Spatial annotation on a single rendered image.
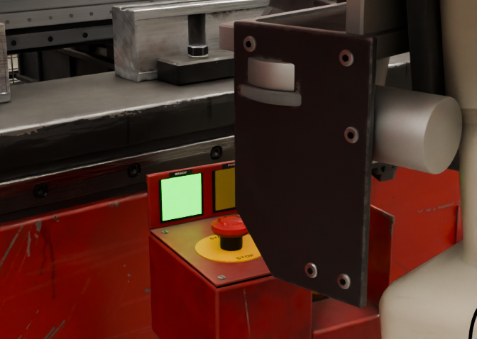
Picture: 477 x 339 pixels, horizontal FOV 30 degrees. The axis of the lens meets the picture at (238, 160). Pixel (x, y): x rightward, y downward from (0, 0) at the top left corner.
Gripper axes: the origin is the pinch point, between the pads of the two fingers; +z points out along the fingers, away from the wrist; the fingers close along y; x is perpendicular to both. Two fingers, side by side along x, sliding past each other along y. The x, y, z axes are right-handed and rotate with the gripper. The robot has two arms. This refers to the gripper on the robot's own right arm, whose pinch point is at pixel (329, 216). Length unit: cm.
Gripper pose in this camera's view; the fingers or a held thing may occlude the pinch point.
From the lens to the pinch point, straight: 90.9
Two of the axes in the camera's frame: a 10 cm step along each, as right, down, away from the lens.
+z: -0.9, 8.6, 5.0
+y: -4.7, -4.8, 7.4
